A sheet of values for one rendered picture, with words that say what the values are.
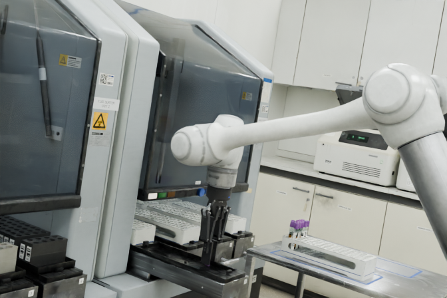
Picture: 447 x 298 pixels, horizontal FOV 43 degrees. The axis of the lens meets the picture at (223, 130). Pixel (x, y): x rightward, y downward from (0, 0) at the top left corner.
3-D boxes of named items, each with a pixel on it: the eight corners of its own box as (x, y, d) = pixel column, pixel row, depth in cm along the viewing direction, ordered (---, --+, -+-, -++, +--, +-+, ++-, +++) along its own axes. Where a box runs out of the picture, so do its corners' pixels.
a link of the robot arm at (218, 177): (201, 163, 166) (198, 183, 166) (227, 170, 161) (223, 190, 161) (218, 163, 174) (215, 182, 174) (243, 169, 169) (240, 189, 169)
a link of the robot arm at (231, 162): (217, 162, 175) (193, 163, 163) (225, 113, 174) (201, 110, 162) (247, 169, 169) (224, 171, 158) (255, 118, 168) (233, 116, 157)
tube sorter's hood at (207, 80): (34, 168, 196) (60, -13, 192) (148, 166, 247) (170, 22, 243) (145, 202, 168) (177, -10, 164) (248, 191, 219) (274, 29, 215)
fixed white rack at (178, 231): (114, 225, 198) (117, 208, 198) (134, 223, 206) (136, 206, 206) (180, 249, 182) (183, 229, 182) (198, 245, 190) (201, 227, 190)
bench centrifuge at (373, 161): (310, 171, 396) (325, 81, 392) (344, 170, 447) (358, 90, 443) (387, 188, 364) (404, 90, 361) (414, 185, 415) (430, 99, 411)
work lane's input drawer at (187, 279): (53, 243, 190) (57, 216, 189) (84, 237, 201) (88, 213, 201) (233, 315, 150) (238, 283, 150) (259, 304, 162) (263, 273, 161)
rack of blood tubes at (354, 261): (279, 253, 188) (281, 235, 188) (293, 249, 197) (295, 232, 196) (362, 281, 171) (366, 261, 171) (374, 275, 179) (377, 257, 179)
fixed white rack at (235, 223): (169, 217, 224) (171, 202, 223) (183, 215, 232) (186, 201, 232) (231, 237, 207) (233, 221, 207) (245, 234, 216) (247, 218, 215)
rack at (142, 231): (68, 225, 189) (70, 207, 189) (90, 222, 197) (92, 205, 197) (133, 249, 173) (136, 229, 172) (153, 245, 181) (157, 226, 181)
